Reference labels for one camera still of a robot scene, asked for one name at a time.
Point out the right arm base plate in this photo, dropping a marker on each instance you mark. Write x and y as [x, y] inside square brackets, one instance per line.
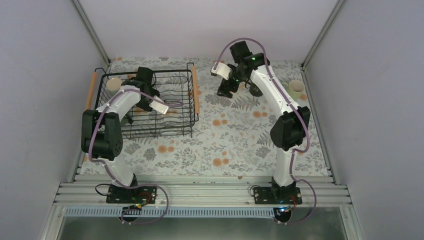
[274, 195]

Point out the black matte mug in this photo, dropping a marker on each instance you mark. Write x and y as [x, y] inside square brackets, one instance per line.
[255, 91]

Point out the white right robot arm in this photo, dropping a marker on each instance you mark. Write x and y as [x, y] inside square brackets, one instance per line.
[291, 126]

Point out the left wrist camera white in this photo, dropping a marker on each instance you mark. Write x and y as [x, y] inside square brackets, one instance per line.
[158, 105]

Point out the light green mug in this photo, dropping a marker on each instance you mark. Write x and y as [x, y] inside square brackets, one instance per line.
[294, 88]

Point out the wooden rack handle right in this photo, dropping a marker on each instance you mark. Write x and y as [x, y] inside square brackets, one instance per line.
[195, 89]

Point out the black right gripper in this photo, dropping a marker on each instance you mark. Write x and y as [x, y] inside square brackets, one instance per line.
[226, 93]

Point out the aluminium rail frame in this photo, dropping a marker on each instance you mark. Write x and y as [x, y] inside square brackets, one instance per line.
[206, 196]

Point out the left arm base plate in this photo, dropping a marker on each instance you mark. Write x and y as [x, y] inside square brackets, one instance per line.
[138, 196]

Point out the wooden rack handle left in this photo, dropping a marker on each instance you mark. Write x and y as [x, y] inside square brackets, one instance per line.
[91, 90]

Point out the black wire dish rack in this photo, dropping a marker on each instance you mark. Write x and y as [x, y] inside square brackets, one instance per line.
[175, 88]

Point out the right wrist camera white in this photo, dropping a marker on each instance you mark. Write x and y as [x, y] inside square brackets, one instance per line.
[221, 69]

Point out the cream floral mug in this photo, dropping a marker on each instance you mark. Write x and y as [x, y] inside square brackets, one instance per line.
[113, 85]

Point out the wooden rack handle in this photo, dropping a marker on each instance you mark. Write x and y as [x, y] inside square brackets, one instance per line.
[195, 89]
[91, 90]

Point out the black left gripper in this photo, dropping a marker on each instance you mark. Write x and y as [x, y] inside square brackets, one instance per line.
[144, 107]

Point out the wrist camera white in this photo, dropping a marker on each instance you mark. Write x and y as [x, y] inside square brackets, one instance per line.
[158, 105]
[221, 69]

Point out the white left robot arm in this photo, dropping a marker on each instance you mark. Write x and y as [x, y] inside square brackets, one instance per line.
[101, 133]

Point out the grey green mug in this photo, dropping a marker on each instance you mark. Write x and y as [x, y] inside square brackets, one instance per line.
[126, 120]

